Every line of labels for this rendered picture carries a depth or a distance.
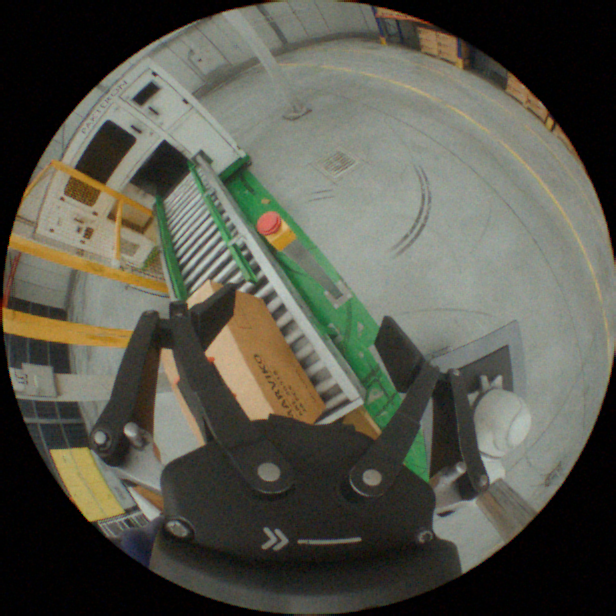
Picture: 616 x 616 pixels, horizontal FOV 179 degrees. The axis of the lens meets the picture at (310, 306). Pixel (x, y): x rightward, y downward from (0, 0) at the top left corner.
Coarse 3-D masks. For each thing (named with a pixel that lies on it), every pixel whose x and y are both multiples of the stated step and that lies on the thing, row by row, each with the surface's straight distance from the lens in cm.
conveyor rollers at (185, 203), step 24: (192, 192) 203; (168, 216) 211; (192, 216) 176; (192, 240) 163; (216, 240) 146; (240, 240) 130; (192, 264) 154; (216, 264) 135; (192, 288) 145; (240, 288) 119; (264, 288) 111; (288, 312) 103; (288, 336) 103; (336, 384) 100
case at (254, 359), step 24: (216, 288) 79; (240, 312) 82; (264, 312) 101; (240, 336) 72; (264, 336) 86; (168, 360) 94; (216, 360) 73; (240, 360) 67; (264, 360) 76; (288, 360) 92; (240, 384) 68; (264, 384) 68; (288, 384) 81; (264, 408) 66; (288, 408) 73; (312, 408) 88
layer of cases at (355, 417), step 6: (348, 414) 119; (354, 414) 128; (360, 414) 139; (336, 420) 116; (342, 420) 108; (348, 420) 113; (354, 420) 122; (360, 420) 132; (366, 420) 144; (360, 426) 126; (366, 426) 137; (366, 432) 130; (372, 432) 142
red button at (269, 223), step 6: (264, 216) 62; (270, 216) 61; (276, 216) 60; (258, 222) 62; (264, 222) 61; (270, 222) 60; (276, 222) 59; (258, 228) 61; (264, 228) 60; (270, 228) 59; (276, 228) 59; (264, 234) 60; (270, 234) 60
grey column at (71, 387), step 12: (12, 372) 165; (60, 384) 159; (72, 384) 160; (84, 384) 162; (96, 384) 164; (108, 384) 166; (168, 384) 191; (24, 396) 169; (60, 396) 162; (72, 396) 162; (84, 396) 164; (96, 396) 167; (108, 396) 172
